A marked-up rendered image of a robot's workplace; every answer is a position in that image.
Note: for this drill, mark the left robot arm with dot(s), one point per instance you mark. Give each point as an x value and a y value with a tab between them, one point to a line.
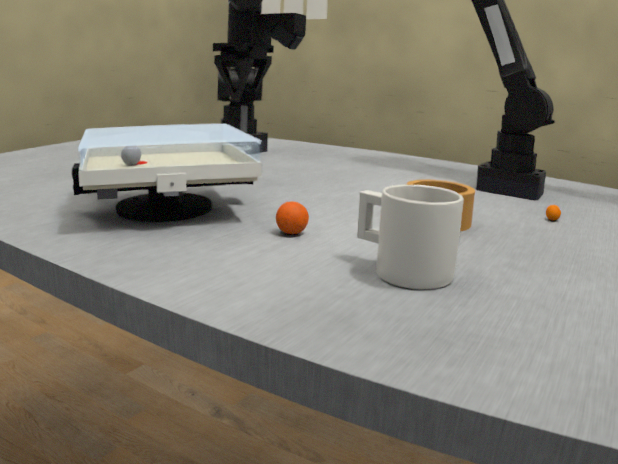
526	108

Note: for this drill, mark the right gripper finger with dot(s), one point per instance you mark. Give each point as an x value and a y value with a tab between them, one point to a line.
263	65
244	64

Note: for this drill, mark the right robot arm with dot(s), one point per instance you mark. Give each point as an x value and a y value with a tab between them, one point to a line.
287	28

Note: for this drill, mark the orange ball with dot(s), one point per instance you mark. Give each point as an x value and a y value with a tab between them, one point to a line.
292	218
553	212

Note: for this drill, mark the white mug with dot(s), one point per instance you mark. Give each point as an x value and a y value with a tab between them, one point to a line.
418	240

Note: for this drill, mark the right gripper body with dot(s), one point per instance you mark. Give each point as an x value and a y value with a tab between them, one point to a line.
243	50

